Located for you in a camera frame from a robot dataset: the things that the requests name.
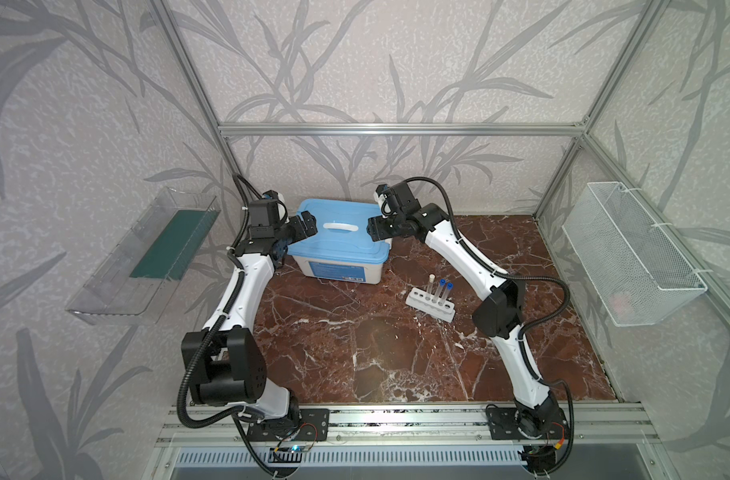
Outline white wire mesh basket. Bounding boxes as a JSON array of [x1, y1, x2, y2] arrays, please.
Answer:
[[562, 182, 708, 327]]

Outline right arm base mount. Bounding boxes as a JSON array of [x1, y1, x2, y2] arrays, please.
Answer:
[[484, 402, 571, 441]]

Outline cork-stoppered glass test tube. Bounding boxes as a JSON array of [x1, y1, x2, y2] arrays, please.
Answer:
[[426, 273, 435, 299]]

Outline blue plastic bin lid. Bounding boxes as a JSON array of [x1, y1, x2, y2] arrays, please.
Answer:
[[288, 199, 391, 264]]

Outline blue-capped test tube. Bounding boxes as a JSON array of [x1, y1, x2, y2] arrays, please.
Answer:
[[434, 279, 446, 303], [440, 281, 453, 305]]

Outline white test tube rack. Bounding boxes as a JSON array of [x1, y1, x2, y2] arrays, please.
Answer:
[[405, 288, 456, 323]]

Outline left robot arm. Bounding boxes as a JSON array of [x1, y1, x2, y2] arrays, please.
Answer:
[[176, 174, 318, 438]]

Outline clear acrylic wall shelf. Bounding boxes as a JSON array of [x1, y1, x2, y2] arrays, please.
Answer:
[[66, 187, 221, 326]]

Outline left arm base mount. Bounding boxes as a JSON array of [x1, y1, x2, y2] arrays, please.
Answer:
[[247, 408, 331, 442]]

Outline aluminium front rail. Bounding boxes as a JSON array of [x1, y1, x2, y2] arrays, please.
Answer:
[[154, 403, 660, 448]]

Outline white plastic storage bin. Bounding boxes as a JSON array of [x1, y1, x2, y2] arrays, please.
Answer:
[[291, 251, 389, 285]]

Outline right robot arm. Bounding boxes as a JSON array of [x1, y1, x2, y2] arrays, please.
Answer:
[[367, 176, 571, 438]]

